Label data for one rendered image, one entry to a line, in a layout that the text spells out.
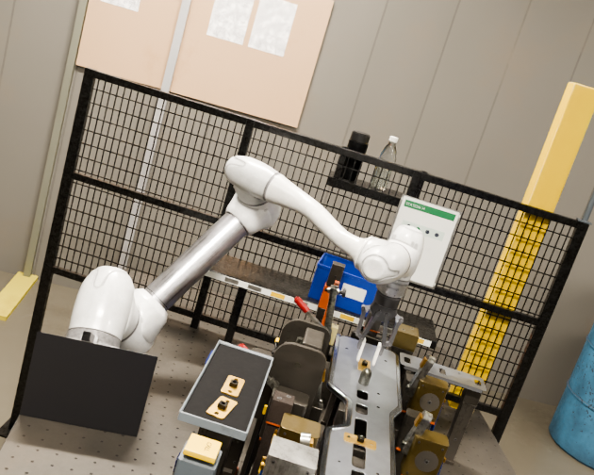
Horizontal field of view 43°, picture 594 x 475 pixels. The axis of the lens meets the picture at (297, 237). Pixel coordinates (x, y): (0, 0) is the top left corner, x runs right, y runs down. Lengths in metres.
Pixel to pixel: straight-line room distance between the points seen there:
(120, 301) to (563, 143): 1.62
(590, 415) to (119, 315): 3.23
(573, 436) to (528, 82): 2.12
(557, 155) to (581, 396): 2.29
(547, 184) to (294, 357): 1.33
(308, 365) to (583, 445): 3.17
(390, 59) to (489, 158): 0.87
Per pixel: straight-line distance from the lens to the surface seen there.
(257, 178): 2.37
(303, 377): 1.89
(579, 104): 2.84
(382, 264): 2.02
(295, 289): 2.71
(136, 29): 4.48
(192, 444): 1.43
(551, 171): 2.85
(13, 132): 4.72
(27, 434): 2.20
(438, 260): 2.82
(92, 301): 2.24
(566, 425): 4.93
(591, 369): 4.80
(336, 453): 1.86
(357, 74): 4.52
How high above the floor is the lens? 1.92
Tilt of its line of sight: 15 degrees down
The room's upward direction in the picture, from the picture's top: 17 degrees clockwise
